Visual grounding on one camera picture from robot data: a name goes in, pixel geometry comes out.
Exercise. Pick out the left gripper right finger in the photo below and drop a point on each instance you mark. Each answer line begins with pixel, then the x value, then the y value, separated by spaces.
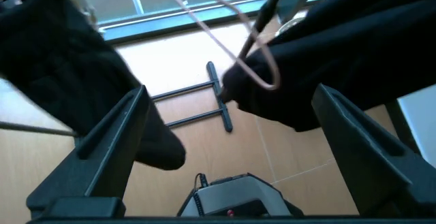
pixel 368 162

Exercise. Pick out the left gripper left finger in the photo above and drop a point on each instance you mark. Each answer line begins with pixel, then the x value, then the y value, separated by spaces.
pixel 102 162

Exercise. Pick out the black shorts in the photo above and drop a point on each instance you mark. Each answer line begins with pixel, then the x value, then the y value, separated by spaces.
pixel 58 64

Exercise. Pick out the black garment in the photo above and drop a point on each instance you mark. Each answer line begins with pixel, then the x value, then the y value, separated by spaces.
pixel 340 47

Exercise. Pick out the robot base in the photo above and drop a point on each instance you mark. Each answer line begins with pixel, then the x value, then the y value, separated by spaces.
pixel 238 193

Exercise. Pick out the black clothes rack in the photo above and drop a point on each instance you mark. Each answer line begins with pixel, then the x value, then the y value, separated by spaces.
pixel 221 94

